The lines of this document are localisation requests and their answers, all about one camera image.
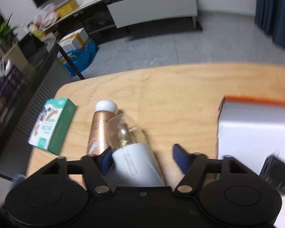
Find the rose gold bottle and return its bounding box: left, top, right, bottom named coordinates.
left=87, top=100, right=118, bottom=155

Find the teal white carton box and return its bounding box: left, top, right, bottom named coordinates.
left=28, top=98, right=77, bottom=155

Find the orange white cardboard tray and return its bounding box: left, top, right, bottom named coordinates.
left=217, top=96, right=285, bottom=227

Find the black cube charger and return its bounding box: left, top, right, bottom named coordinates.
left=260, top=155, right=285, bottom=196

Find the black side table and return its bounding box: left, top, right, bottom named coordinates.
left=0, top=34, right=72, bottom=181

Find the blue plastic bag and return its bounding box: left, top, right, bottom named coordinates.
left=66, top=39, right=98, bottom=72

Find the purple patterned box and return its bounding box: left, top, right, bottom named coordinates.
left=0, top=66, right=25, bottom=118

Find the white yellow carton box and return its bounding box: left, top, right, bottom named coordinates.
left=59, top=28, right=89, bottom=52

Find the white tv cabinet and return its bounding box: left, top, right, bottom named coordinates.
left=44, top=0, right=202, bottom=38

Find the white plastic bag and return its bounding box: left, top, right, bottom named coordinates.
left=33, top=4, right=59, bottom=29

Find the yellow cardboard box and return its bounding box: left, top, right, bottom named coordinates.
left=55, top=0, right=79, bottom=18

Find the left potted plant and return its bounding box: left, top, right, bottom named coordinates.
left=0, top=13, right=18, bottom=58

